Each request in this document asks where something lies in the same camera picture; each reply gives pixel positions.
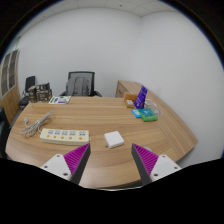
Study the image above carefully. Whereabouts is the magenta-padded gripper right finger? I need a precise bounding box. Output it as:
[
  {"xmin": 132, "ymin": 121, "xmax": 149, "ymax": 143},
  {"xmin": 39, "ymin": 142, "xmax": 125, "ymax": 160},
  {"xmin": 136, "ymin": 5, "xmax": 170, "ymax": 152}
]
[{"xmin": 131, "ymin": 143, "xmax": 183, "ymax": 186}]

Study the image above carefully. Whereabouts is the printed paper leaflet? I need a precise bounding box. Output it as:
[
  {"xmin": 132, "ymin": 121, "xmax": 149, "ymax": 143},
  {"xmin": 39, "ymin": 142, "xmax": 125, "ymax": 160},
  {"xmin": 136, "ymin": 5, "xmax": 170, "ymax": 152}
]
[{"xmin": 48, "ymin": 95, "xmax": 72, "ymax": 105}]

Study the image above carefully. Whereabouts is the brown cardboard box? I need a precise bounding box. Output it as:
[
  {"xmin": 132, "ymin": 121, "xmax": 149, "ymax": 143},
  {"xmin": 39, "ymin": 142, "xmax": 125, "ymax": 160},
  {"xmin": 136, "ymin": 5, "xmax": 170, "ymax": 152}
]
[{"xmin": 28, "ymin": 85, "xmax": 38, "ymax": 103}]

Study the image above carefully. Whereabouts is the small tan box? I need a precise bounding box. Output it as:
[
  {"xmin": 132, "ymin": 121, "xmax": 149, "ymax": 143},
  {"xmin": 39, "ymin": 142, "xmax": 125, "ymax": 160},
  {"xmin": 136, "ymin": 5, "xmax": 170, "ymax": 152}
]
[{"xmin": 125, "ymin": 99, "xmax": 136, "ymax": 109}]

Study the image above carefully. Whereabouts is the small blue box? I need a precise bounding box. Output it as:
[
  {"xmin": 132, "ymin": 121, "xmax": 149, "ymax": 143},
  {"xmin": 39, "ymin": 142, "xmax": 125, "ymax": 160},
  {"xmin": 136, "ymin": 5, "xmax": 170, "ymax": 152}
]
[{"xmin": 131, "ymin": 108, "xmax": 143, "ymax": 119}]

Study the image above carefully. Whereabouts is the white charger block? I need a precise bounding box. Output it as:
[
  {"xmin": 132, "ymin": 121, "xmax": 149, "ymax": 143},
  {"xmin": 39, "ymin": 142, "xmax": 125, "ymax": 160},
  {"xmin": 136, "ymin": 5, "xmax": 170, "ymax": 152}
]
[{"xmin": 103, "ymin": 130, "xmax": 125, "ymax": 149}]

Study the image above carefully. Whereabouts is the black visitor chair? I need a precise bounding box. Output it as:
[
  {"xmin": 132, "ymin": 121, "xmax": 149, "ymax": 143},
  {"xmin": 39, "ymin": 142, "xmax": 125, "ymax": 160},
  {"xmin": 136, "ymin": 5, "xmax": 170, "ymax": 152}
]
[{"xmin": 19, "ymin": 75, "xmax": 37, "ymax": 108}]

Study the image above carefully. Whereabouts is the clear plastic container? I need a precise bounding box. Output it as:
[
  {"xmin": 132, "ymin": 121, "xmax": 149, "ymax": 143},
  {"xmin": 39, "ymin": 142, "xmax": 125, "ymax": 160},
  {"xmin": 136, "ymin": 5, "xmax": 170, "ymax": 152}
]
[{"xmin": 143, "ymin": 98, "xmax": 163, "ymax": 117}]

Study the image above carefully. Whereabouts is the low wooden side cabinet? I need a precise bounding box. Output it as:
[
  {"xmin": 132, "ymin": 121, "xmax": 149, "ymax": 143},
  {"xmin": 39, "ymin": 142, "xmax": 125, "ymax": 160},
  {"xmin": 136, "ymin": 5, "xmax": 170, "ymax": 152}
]
[{"xmin": 115, "ymin": 79, "xmax": 143, "ymax": 99}]

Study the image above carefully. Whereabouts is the black mesh office chair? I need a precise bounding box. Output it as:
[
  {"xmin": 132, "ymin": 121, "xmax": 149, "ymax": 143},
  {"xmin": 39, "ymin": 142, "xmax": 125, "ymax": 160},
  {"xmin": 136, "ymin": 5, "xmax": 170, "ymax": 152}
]
[{"xmin": 59, "ymin": 70, "xmax": 103, "ymax": 98}]

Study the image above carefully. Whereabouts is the white power cable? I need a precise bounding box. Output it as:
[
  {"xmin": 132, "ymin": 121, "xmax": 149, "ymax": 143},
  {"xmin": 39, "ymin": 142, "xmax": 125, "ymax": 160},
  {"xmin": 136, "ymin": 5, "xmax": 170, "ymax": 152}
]
[{"xmin": 19, "ymin": 110, "xmax": 55, "ymax": 138}]

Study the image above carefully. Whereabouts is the orange box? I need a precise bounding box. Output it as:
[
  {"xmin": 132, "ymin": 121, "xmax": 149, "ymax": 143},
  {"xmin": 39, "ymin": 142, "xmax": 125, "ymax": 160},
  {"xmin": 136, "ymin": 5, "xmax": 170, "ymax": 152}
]
[{"xmin": 123, "ymin": 92, "xmax": 138, "ymax": 103}]

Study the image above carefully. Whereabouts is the purple retail package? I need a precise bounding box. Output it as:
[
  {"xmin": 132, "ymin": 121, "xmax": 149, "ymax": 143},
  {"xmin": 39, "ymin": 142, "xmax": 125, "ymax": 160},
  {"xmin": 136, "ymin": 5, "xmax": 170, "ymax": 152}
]
[{"xmin": 133, "ymin": 85, "xmax": 149, "ymax": 110}]

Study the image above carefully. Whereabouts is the cream power strip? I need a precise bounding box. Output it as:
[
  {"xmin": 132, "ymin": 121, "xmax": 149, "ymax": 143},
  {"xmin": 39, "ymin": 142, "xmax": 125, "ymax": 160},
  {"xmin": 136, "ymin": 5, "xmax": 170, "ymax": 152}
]
[{"xmin": 39, "ymin": 128, "xmax": 91, "ymax": 146}]

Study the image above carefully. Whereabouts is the wooden shelf cabinet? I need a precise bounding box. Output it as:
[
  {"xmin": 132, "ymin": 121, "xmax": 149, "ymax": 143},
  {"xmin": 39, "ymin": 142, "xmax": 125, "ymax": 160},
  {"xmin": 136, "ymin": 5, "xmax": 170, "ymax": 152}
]
[{"xmin": 0, "ymin": 49, "xmax": 21, "ymax": 124}]

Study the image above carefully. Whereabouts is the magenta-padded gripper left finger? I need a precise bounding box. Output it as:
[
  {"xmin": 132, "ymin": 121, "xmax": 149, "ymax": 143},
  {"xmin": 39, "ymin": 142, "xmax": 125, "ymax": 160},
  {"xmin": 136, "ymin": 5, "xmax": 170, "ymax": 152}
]
[{"xmin": 41, "ymin": 143, "xmax": 93, "ymax": 186}]

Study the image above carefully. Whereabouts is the green box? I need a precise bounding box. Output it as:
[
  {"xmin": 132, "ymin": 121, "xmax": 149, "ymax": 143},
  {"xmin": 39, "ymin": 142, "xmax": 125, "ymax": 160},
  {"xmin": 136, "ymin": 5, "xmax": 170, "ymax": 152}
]
[{"xmin": 137, "ymin": 108, "xmax": 159, "ymax": 123}]

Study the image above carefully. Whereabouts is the black leather chair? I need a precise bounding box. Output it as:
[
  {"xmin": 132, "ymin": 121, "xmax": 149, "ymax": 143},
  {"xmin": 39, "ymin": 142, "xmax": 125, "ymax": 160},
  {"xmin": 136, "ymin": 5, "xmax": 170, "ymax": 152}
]
[{"xmin": 0, "ymin": 108, "xmax": 11, "ymax": 158}]

